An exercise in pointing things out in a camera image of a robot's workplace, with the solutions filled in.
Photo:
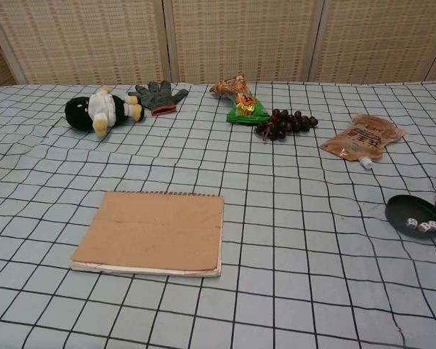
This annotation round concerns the black dice tray base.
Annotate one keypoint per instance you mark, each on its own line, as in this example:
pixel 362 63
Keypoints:
pixel 403 209

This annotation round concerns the green snack packet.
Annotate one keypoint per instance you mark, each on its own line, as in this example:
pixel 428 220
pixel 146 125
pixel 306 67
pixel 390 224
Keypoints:
pixel 247 111

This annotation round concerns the dark red grape bunch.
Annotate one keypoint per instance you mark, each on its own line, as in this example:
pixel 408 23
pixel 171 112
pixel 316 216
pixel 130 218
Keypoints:
pixel 283 125

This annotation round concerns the brown cover spiral notebook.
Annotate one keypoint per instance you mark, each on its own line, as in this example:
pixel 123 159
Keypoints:
pixel 156 229

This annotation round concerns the orange snack packet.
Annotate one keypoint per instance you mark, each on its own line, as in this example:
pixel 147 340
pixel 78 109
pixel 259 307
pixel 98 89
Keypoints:
pixel 227 87

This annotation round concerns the blue checkered tablecloth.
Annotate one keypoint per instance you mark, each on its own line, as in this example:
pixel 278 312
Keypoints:
pixel 276 254

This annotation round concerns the grey knitted work glove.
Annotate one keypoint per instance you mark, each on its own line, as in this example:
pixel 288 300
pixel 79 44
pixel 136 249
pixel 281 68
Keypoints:
pixel 158 94

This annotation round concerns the orange spout pouch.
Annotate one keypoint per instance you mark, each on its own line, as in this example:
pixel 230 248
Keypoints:
pixel 363 140

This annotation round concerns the black and white plush doll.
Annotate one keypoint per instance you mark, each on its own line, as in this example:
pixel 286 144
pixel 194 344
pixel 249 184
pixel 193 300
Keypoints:
pixel 80 112

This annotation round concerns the white die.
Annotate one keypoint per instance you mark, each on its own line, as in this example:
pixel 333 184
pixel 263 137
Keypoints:
pixel 411 224
pixel 434 226
pixel 423 228

